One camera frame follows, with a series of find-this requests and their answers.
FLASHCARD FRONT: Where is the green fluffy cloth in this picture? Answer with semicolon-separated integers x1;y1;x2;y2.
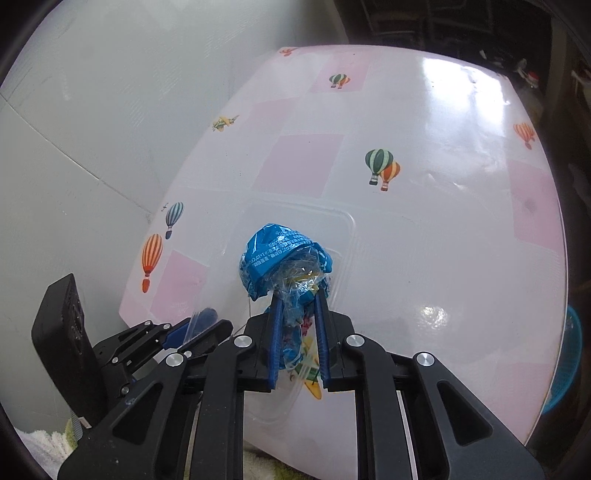
64;415;301;480

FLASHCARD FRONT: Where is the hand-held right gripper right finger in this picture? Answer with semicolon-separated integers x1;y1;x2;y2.
314;290;546;480

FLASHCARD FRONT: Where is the blue plastic wrapper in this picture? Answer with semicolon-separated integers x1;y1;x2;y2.
236;222;334;370

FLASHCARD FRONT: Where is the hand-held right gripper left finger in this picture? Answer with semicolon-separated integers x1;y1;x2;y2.
56;295;286;480

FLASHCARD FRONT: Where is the clear plastic container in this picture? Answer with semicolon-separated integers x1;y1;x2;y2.
187;196;358;423

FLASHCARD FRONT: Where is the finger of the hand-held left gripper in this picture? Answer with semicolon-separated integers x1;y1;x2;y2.
124;318;194;367
178;318;234;358

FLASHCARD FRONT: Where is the red-capped bottle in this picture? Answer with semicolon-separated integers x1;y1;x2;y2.
517;60;543;88

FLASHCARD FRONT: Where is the blue plastic basket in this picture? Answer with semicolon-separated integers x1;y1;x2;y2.
540;305;581;414

